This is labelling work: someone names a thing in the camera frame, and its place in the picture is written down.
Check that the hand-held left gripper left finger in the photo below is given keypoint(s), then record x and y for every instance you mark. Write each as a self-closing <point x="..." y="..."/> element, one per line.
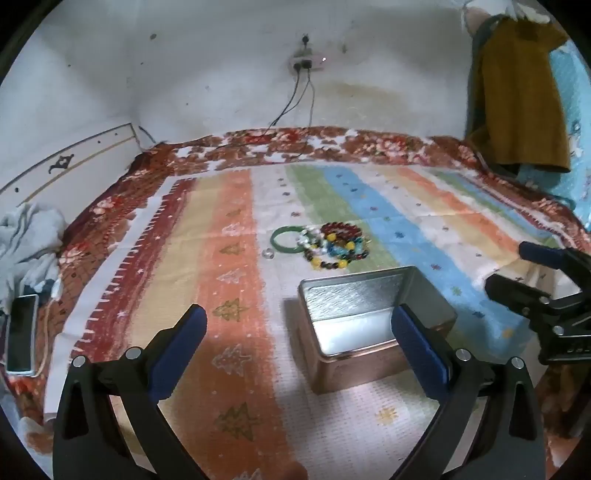
<point x="184" y="344"/>

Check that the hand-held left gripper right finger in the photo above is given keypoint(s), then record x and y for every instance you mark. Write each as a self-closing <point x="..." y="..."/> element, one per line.
<point x="413" y="344"/>

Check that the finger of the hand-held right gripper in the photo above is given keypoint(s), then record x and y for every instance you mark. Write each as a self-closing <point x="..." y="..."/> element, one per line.
<point x="538" y="253"/>
<point x="515" y="290"/>

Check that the rectangular metal tin box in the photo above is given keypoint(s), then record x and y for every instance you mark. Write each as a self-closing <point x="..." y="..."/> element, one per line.
<point x="355" y="323"/>

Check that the striped christmas tree blanket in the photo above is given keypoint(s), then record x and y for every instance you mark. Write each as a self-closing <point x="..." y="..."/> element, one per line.
<point x="231" y="258"/>

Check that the green jade bangle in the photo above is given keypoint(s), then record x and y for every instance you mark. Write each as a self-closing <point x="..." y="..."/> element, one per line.
<point x="275" y="241"/>

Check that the light blue printed cloth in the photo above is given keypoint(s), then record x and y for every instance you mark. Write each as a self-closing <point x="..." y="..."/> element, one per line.
<point x="577" y="115"/>

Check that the mustard yellow garment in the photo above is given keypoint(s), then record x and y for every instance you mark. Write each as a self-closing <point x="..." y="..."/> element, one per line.
<point x="521" y="101"/>

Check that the black smartphone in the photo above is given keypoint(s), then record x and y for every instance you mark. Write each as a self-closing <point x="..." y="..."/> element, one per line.
<point x="22" y="332"/>

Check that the striped colourful blanket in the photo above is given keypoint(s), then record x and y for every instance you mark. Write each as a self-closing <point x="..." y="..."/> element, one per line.
<point x="152" y="161"/>

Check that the crumpled grey cloth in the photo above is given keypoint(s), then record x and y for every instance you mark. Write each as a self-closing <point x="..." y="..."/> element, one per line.
<point x="27" y="240"/>

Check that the grey hanging garment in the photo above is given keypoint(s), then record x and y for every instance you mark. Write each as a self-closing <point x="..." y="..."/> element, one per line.
<point x="475" y="69"/>

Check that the white bed headboard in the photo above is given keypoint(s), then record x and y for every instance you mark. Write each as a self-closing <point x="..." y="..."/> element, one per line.
<point x="69" y="161"/>

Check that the white wall socket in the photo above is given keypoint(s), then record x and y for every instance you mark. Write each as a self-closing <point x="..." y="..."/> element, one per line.
<point x="307" y="61"/>

